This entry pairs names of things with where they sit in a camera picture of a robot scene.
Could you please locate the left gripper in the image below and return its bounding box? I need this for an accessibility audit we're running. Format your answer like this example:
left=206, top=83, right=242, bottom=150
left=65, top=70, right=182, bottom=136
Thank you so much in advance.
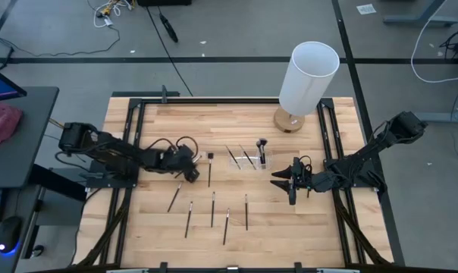
left=168, top=145, right=201, bottom=184

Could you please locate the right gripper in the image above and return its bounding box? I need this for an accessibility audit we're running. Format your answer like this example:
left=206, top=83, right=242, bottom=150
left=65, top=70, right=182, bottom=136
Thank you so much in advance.
left=270, top=156, right=314, bottom=206

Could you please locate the black foundation brush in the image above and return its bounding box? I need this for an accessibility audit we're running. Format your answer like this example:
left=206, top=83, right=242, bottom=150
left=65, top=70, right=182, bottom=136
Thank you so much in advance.
left=207, top=152, right=214, bottom=188

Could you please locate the fluffy brown powder brush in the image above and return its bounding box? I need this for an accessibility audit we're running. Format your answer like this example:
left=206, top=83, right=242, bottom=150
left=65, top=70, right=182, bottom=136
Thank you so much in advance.
left=259, top=137, right=268, bottom=165

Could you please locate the fluffy dark powder brush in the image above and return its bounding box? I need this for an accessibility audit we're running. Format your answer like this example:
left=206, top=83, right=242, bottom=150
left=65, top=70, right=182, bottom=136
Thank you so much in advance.
left=255, top=140, right=266, bottom=166

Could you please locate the clear acrylic brush organizer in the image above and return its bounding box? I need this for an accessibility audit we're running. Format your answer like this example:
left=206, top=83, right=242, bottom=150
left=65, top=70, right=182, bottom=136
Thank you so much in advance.
left=227, top=149, right=272, bottom=171

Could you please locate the white shade wooden table lamp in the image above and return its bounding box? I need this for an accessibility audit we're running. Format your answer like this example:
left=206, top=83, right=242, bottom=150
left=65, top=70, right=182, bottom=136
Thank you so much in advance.
left=273, top=40, right=340, bottom=134

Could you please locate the black elongated floor device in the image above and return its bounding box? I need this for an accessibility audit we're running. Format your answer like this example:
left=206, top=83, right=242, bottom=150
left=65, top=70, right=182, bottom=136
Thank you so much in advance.
left=158, top=13, right=180, bottom=44

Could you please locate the black office desk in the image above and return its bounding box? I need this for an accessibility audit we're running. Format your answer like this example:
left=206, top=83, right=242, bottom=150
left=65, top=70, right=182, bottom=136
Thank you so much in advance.
left=0, top=86, right=60, bottom=273

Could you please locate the grey desk foot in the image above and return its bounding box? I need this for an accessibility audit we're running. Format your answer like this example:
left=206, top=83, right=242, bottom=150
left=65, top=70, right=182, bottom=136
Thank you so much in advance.
left=381, top=0, right=458, bottom=28
left=412, top=102, right=458, bottom=124

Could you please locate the black box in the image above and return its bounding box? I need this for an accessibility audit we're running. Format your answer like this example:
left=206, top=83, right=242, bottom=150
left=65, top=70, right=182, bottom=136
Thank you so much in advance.
left=136, top=0, right=193, bottom=8

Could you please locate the white paper sheet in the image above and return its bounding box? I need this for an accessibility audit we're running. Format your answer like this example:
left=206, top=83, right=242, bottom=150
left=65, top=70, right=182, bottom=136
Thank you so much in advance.
left=356, top=3, right=378, bottom=16

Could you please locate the black computer mouse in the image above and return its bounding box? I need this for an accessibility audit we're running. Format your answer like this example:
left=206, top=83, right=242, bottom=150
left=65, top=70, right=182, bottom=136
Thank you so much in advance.
left=0, top=215, right=24, bottom=255

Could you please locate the pink cloth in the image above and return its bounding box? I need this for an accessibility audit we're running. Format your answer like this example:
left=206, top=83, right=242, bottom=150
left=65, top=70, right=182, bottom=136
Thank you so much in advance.
left=0, top=101, right=24, bottom=158

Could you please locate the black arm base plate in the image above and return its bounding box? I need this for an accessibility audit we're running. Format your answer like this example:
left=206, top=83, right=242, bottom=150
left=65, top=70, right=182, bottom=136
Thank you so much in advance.
left=85, top=158, right=139, bottom=190
left=322, top=157, right=384, bottom=190

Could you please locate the long black floor cable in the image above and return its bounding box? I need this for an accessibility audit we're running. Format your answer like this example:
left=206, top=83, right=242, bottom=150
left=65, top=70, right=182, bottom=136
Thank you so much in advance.
left=145, top=5, right=194, bottom=98

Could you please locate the white floor cable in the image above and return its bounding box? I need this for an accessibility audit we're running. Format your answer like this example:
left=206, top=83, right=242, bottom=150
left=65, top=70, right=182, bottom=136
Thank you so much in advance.
left=409, top=0, right=458, bottom=84

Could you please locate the white and yellow cable bundle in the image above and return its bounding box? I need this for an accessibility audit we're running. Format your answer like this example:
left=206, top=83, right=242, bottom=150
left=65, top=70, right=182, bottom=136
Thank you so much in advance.
left=93, top=0, right=134, bottom=30

